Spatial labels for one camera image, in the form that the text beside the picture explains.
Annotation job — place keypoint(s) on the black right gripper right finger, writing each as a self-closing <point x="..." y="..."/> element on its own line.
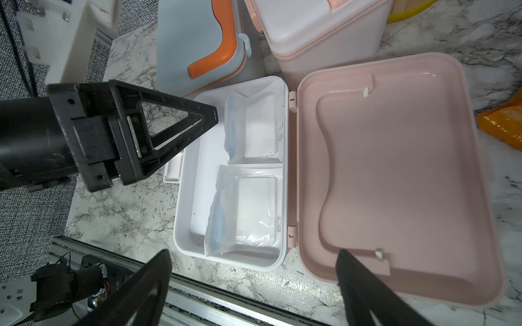
<point x="367" y="299"/>

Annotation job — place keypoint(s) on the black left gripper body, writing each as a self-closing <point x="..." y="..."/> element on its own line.
<point x="90" y="122"/>

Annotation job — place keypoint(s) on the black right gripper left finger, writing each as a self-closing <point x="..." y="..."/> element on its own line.
<point x="140" y="301"/>

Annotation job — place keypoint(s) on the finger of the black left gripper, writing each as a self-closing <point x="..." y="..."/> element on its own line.
<point x="150" y="128"/>

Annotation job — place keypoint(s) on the blue orange first aid box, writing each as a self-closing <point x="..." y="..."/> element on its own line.
<point x="200" y="44"/>

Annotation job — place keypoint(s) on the pink first aid box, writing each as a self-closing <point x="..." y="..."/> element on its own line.
<point x="384" y="161"/>

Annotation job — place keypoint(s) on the white tray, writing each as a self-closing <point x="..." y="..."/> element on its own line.
<point x="252" y="132"/>

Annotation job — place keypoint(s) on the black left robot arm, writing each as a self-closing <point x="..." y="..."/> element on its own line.
<point x="34" y="152"/>

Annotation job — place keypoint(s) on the orange small object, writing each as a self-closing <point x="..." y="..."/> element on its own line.
<point x="504" y="122"/>

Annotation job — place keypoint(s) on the yellow bamboo steamer basket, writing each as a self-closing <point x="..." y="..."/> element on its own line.
<point x="404" y="9"/>

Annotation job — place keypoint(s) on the aluminium front rail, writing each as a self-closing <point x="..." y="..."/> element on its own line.
<point x="78" y="278"/>

